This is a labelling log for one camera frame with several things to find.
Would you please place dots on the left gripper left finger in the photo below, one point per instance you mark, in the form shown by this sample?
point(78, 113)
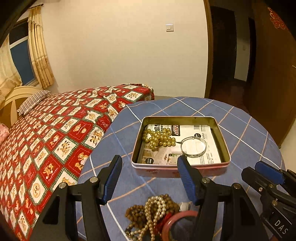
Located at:
point(95, 192)

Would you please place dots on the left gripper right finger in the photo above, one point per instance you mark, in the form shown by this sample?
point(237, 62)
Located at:
point(204, 193)

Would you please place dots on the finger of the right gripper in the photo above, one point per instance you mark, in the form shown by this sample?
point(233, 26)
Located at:
point(269, 170)
point(258, 182)

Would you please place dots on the silver metal watch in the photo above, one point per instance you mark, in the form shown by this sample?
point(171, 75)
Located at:
point(185, 206)

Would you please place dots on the paper sheet in tin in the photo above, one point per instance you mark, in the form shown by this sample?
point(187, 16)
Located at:
point(163, 144)

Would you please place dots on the red patterned bedspread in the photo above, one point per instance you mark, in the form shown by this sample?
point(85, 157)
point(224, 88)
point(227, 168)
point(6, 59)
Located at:
point(51, 144)

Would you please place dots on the pink metal tin box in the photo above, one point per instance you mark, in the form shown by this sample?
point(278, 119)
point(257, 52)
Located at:
point(172, 171)

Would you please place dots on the brown wooden door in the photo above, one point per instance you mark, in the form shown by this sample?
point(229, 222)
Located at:
point(271, 95)

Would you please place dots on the pink pillow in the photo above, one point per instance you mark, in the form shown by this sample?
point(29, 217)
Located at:
point(4, 132)

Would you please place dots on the striped pillow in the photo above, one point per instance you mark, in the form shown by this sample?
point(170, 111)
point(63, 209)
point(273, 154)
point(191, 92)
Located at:
point(32, 101)

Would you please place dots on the cream wooden headboard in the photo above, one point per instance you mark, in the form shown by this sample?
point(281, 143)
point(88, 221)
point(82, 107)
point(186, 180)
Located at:
point(13, 101)

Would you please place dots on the beige curtain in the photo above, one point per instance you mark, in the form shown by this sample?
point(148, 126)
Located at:
point(37, 49)

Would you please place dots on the red double happiness sticker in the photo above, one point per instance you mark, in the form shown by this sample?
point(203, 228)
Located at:
point(276, 20)

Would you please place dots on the window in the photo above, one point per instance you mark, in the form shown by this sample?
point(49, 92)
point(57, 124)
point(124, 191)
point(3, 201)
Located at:
point(19, 47)

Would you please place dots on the wooden door frame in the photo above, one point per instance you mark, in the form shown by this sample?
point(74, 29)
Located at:
point(210, 48)

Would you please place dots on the white light switch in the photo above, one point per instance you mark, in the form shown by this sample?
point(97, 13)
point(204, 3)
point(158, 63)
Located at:
point(169, 27)

